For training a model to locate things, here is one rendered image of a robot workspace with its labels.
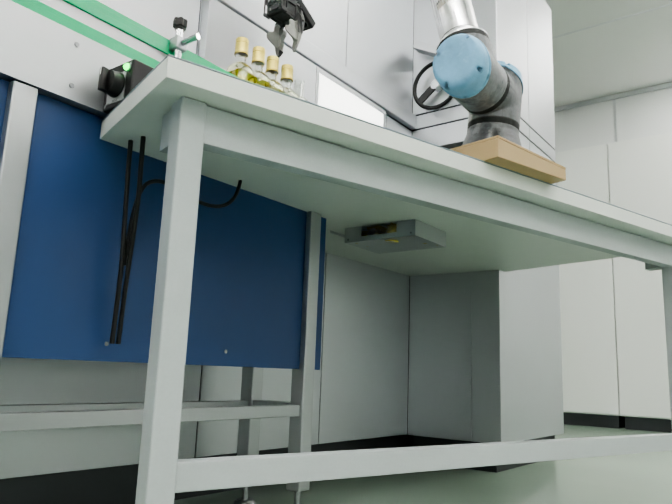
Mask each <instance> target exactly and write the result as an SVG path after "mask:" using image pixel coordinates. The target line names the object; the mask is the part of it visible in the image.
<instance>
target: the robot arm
mask: <svg viewBox="0 0 672 504"><path fill-rule="evenodd" d="M430 2H431V6H432V10H433V14H434V18H435V22H436V26H437V30H438V34H439V38H440V42H439V43H438V45H437V47H436V56H434V59H433V73H434V77H435V79H436V81H437V82H438V84H439V85H440V87H441V88H442V89H443V90H444V91H445V92H446V93H447V94H449V95H450V96H452V97H453V98H454V99H455V100H456V101H457V102H458V103H460V104H461V105H462V106H463V107H464V108H465V109H466V110H467V111H468V113H469V115H468V126H467V135H466V137H465V139H464V142H463V144H462V145H465V144H469V143H472V142H476V141H479V140H483V139H486V138H490V137H493V136H497V135H499V136H501V137H503V138H505V139H507V140H509V141H511V142H513V143H515V144H518V145H520V146H522V144H521V141H520V137H519V130H520V117H521V104H522V94H523V78H522V74H521V72H520V71H519V69H518V68H517V67H515V66H514V65H512V64H510V63H508V64H506V62H504V61H498V60H496V58H495V56H494V53H493V50H492V46H491V43H490V39H489V36H488V34H487V32H486V31H485V30H483V29H481V28H479V27H478V24H477V20H476V17H475V13H474V9H473V6H472V2H471V0H430ZM266 5H267V13H265V9H266ZM263 16H264V17H266V18H267V19H270V18H271V20H273V21H274V22H276V24H275V27H274V31H273V32H268V33H267V39H268V40H269V41H270V42H271V43H272V45H273V46H274V47H275V52H276V55H277V57H278V58H280V57H281V55H282V54H283V47H284V40H285V38H286V35H287V33H288V34H289V35H290V36H291V37H292V40H293V45H292V48H293V52H296V50H297V47H298V45H299V43H300V40H301V36H302V34H303V31H306V30H309V29H312V28H314V26H315V24H316V23H315V21H314V19H313V18H312V16H311V14H310V13H309V11H308V9H307V8H306V6H305V4H304V3H303V1H302V0H264V14H263ZM284 27H285V30H286V31H285V30H284Z"/></svg>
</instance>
